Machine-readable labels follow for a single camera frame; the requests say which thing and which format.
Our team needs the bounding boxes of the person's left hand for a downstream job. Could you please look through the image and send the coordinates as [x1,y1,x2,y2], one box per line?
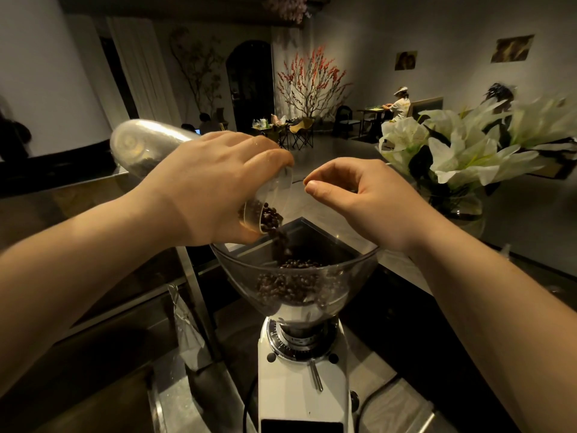
[134,130,296,247]

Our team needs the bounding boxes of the person's right hand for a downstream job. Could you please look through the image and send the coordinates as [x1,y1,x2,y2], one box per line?
[302,158,441,258]

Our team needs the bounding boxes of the clear plastic bean jar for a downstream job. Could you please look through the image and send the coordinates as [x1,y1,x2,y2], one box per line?
[109,119,295,235]

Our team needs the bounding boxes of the person's right forearm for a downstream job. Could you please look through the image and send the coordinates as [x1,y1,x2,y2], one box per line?
[406,214,577,433]

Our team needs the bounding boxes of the person's left forearm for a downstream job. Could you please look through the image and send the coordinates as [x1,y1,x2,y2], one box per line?
[0,187,192,398]

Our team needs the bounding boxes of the pouring coffee beans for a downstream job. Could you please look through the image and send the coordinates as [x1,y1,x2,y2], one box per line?
[258,202,290,259]

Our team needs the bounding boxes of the tan folding chair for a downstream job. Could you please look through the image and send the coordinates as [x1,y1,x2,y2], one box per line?
[288,116,317,152]

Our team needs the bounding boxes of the black chair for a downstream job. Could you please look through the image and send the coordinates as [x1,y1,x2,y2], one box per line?
[333,105,362,140]

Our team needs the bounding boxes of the clear grinder hopper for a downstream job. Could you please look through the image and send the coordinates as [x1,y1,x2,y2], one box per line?
[209,218,380,326]

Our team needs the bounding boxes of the round table with items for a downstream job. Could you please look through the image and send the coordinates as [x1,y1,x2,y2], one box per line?
[251,113,290,150]

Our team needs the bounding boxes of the dark wooden table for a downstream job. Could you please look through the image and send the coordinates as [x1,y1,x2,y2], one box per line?
[357,106,389,133]

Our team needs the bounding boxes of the coffee beans in hopper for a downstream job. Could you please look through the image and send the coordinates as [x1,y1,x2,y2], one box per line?
[256,259,336,308]

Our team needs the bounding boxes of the red blossom branch tree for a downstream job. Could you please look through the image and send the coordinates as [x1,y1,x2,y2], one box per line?
[276,46,353,120]

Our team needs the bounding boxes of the glass flower vase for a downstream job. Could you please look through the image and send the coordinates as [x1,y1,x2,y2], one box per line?
[421,182,488,237]

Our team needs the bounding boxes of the dark arched door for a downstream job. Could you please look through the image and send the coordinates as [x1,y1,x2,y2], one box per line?
[225,39,276,123]

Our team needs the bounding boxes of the white lily bouquet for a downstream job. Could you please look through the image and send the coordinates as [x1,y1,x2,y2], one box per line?
[378,94,577,194]

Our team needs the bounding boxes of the white coffee grinder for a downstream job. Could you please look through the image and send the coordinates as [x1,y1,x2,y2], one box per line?
[257,306,361,433]

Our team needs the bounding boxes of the bare branch plant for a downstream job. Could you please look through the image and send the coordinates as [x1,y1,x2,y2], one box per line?
[168,26,227,114]

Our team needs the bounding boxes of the hanging ceiling flowers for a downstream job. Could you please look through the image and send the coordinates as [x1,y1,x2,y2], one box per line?
[264,0,313,25]

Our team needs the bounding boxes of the clear plastic bag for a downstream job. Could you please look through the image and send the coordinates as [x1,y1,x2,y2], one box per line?
[168,284,213,371]

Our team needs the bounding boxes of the white curtain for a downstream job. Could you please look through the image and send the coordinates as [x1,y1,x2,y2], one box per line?
[107,15,182,131]

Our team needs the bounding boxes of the leaning picture frame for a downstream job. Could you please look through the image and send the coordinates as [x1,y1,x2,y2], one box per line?
[407,96,445,120]

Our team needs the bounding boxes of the small framed wall picture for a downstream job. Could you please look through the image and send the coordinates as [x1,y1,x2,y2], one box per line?
[394,50,418,72]

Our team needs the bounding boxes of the black power cable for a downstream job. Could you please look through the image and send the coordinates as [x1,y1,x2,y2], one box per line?
[358,373,402,422]

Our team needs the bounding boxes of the large framed wall picture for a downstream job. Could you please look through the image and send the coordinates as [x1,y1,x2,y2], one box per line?
[490,34,536,64]

